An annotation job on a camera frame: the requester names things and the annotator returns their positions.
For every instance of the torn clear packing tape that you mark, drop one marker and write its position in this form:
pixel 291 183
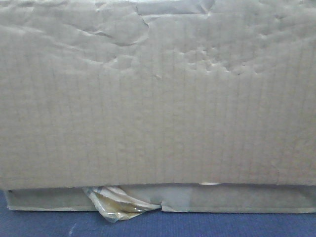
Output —
pixel 114 204

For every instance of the brown cardboard box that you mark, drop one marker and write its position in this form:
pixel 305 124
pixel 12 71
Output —
pixel 196 105

